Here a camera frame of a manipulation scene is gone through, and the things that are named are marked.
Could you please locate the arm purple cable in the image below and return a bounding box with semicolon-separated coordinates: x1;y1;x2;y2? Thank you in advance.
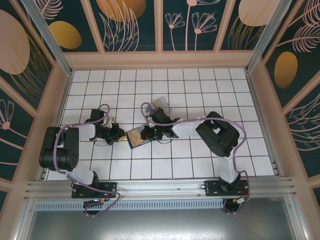
140;101;252;215
53;103;123;217

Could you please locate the aluminium mounting rail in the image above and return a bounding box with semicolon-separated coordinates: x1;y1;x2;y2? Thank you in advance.
23;176;298;201

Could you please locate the aluminium frame post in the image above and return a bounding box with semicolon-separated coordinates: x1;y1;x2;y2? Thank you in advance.
21;0;75;77
244;0;292;74

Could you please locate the right gripper thin black cable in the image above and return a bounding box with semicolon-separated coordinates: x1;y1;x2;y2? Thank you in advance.
156;136;174;145

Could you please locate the clear acrylic card box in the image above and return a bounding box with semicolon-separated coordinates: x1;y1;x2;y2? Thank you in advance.
146;96;174;117

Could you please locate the left gripper thin black cable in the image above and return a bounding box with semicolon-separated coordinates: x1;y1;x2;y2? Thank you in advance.
93;138;111;148

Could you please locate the gold credit card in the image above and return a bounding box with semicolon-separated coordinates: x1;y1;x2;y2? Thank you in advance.
127;129;145;148

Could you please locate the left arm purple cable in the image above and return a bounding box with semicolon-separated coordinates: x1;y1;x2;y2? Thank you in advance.
53;103;123;217

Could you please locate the gripper thin black cable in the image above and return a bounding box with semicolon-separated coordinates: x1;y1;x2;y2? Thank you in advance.
93;138;111;148
156;136;174;145

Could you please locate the perforated cable tray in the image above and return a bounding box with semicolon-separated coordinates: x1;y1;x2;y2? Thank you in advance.
34;199;226;211

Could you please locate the grey metal sheet panel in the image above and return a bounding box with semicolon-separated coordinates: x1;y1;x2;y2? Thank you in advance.
24;209;302;240

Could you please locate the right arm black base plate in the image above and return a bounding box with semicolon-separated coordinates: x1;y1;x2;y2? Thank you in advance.
204;179;251;198

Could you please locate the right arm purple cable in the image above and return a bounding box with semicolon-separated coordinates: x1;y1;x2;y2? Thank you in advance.
140;101;252;215

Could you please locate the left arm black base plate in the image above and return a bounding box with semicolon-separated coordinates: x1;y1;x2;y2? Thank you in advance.
71;181;118;199

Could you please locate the blue card holder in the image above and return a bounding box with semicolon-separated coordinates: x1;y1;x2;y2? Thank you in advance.
125;124;157;150

